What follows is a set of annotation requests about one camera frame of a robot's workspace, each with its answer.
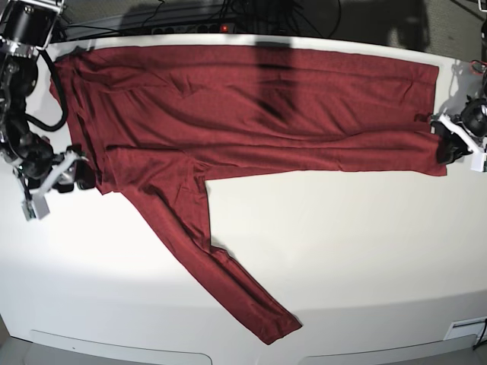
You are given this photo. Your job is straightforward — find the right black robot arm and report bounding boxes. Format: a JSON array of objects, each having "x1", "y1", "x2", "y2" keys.
[{"x1": 1, "y1": 1, "x2": 95, "y2": 201}]

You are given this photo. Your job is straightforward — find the black cable bundle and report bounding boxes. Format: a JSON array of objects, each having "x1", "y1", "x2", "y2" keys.
[{"x1": 212, "y1": 0, "x2": 343, "y2": 37}]

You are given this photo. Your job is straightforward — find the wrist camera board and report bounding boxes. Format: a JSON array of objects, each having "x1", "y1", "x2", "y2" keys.
[
  {"x1": 21, "y1": 195, "x2": 50, "y2": 221},
  {"x1": 470, "y1": 152, "x2": 487, "y2": 173}
]

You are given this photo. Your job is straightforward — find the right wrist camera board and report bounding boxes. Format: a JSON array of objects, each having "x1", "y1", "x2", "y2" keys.
[{"x1": 21, "y1": 195, "x2": 50, "y2": 221}]

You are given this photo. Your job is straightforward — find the black power strip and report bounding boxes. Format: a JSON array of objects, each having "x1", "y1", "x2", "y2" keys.
[{"x1": 151, "y1": 23, "x2": 236, "y2": 35}]

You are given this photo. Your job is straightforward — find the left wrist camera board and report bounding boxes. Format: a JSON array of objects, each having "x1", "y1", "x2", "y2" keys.
[{"x1": 470, "y1": 152, "x2": 487, "y2": 173}]

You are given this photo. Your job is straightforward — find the red long-sleeve T-shirt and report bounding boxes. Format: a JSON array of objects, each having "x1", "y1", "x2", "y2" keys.
[{"x1": 55, "y1": 45, "x2": 447, "y2": 344}]

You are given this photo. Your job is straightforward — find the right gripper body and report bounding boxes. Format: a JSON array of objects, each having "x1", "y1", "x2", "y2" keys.
[{"x1": 1, "y1": 132, "x2": 82, "y2": 190}]

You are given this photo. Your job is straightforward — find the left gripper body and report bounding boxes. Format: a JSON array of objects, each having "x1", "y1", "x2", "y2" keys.
[{"x1": 453, "y1": 97, "x2": 486, "y2": 138}]

